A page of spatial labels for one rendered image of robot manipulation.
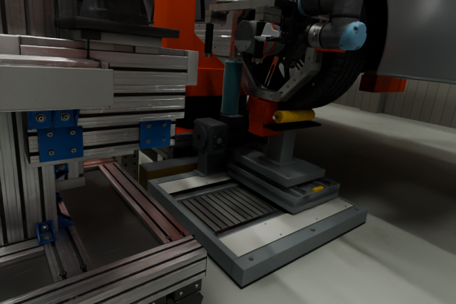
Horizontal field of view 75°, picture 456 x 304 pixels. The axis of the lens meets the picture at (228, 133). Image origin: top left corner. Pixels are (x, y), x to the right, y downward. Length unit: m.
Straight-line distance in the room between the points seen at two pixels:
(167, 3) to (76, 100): 1.09
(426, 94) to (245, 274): 4.77
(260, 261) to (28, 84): 0.89
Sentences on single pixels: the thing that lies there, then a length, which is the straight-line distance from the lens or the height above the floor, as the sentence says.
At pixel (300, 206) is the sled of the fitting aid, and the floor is 0.12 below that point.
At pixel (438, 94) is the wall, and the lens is 5.48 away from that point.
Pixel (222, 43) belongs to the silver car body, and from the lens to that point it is 2.06.
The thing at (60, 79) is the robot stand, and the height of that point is 0.71.
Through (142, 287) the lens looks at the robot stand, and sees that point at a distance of 0.86.
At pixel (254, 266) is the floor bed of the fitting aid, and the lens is 1.13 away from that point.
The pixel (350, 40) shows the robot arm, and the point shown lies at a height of 0.84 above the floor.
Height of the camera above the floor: 0.78
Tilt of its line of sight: 15 degrees down
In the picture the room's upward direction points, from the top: 5 degrees clockwise
